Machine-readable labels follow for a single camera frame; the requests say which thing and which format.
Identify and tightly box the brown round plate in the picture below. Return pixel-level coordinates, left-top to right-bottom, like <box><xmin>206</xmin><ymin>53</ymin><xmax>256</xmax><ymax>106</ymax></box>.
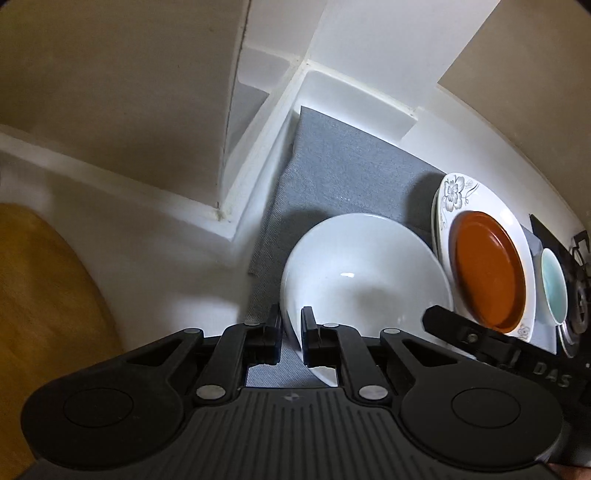
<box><xmin>450</xmin><ymin>211</ymin><xmax>527</xmax><ymax>333</ymax></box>

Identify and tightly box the blue patterned white bowl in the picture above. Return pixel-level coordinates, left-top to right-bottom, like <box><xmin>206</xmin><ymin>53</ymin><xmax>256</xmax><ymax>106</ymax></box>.
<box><xmin>279</xmin><ymin>212</ymin><xmax>468</xmax><ymax>387</ymax></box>

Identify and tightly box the teal ribbed bowl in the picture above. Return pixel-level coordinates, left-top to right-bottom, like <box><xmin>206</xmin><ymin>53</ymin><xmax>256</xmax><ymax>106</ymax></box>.
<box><xmin>541</xmin><ymin>248</ymin><xmax>568</xmax><ymax>326</ymax></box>

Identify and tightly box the white floral square plate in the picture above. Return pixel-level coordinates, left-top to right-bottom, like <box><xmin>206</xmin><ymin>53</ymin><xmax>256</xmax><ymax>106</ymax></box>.
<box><xmin>432</xmin><ymin>173</ymin><xmax>536</xmax><ymax>342</ymax></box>

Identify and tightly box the black gas stove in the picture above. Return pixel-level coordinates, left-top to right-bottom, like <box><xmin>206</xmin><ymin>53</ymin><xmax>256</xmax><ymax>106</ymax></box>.
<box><xmin>530</xmin><ymin>214</ymin><xmax>590</xmax><ymax>363</ymax></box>

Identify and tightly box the grey counter mat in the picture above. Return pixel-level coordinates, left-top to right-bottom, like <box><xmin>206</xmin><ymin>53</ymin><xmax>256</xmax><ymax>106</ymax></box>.
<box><xmin>244</xmin><ymin>105</ymin><xmax>558</xmax><ymax>388</ymax></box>

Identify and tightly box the wooden cutting board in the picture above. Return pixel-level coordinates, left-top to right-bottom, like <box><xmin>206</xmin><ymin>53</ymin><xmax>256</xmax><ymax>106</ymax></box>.
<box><xmin>1</xmin><ymin>203</ymin><xmax>123</xmax><ymax>479</ymax></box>

